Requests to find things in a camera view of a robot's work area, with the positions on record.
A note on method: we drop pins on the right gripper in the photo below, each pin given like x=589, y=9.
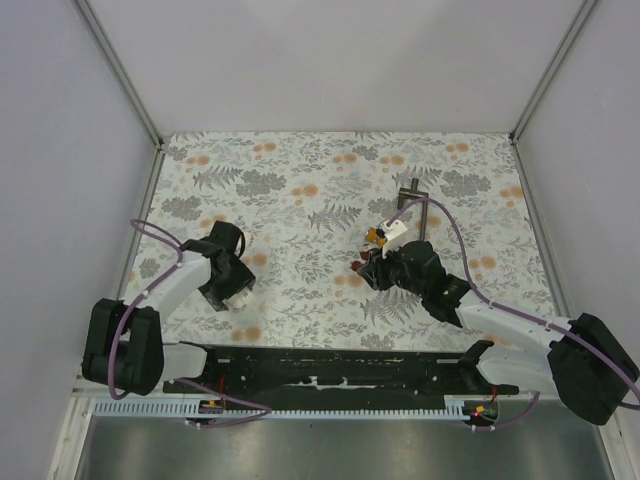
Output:
x=378, y=282

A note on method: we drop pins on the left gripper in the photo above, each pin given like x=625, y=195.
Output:
x=241, y=278

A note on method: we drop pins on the brown faucet with chrome cap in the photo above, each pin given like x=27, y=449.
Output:
x=361, y=260

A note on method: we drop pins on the white pipe elbow fitting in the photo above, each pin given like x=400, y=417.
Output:
x=239, y=300

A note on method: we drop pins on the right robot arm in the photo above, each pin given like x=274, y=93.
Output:
x=577, y=361

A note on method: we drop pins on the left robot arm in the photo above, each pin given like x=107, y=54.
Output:
x=124, y=349

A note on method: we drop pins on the yellow faucet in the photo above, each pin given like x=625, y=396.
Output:
x=375, y=236

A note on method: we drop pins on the floral patterned table mat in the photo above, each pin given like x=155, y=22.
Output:
x=309, y=199

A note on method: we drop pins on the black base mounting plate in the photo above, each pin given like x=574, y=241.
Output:
x=289, y=378

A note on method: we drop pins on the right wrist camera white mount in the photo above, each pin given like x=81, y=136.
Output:
x=392, y=236

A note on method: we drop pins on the white slotted cable duct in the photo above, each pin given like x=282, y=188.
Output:
x=195, y=409

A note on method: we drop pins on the left aluminium frame post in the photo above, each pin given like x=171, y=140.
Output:
x=97, y=31

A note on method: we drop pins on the aluminium frame post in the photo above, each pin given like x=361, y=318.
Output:
x=571, y=36
x=97, y=31

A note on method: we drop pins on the right aluminium frame post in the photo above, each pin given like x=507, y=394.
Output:
x=571, y=36

